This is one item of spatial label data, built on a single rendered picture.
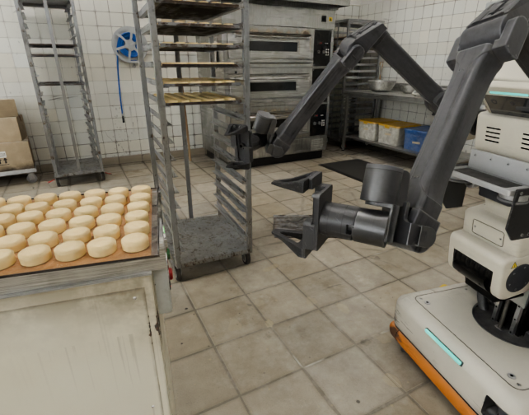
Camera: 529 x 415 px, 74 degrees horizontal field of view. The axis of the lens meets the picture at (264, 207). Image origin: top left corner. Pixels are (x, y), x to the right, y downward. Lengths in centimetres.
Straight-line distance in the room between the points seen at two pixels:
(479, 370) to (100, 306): 122
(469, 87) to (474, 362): 104
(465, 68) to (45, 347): 94
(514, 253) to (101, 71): 455
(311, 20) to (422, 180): 424
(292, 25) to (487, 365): 397
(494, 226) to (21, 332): 130
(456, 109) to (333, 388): 125
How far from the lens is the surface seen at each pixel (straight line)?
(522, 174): 124
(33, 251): 75
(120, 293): 77
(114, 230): 76
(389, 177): 56
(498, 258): 132
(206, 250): 224
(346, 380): 168
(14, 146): 461
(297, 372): 168
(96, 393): 94
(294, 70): 464
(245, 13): 197
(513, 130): 128
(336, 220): 57
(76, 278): 77
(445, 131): 67
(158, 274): 81
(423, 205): 61
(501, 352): 159
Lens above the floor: 123
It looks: 22 degrees down
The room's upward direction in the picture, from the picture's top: straight up
